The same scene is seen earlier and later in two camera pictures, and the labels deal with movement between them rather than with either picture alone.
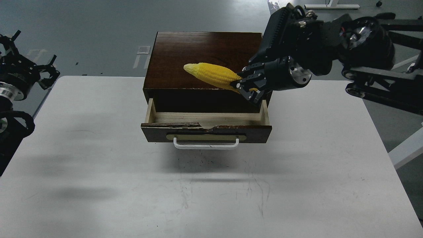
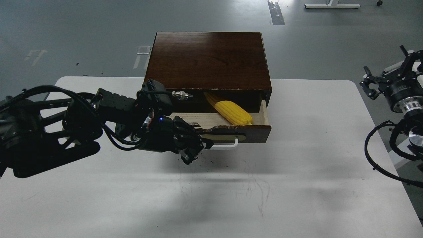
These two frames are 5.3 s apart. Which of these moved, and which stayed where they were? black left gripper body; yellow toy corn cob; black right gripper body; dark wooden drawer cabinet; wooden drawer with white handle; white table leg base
Moved: yellow toy corn cob; black right gripper body; black left gripper body
Stayed: wooden drawer with white handle; dark wooden drawer cabinet; white table leg base
